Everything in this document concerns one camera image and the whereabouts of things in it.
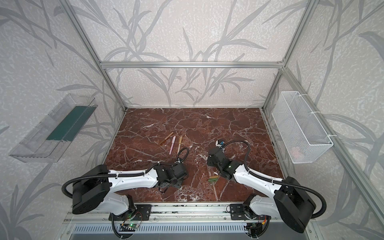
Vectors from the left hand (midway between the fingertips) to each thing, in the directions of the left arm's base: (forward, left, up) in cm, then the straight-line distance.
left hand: (181, 177), depth 85 cm
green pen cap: (-1, -18, -1) cm, 18 cm away
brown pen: (+27, +13, -1) cm, 30 cm away
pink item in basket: (+6, -58, +20) cm, 62 cm away
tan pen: (+22, +4, -1) cm, 22 cm away
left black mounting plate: (-18, +19, +1) cm, 26 cm away
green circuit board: (-23, +24, -2) cm, 34 cm away
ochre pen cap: (+1, -19, -1) cm, 19 cm away
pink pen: (+26, +8, -1) cm, 27 cm away
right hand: (+13, -16, +7) cm, 22 cm away
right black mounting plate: (-17, -29, +2) cm, 34 cm away
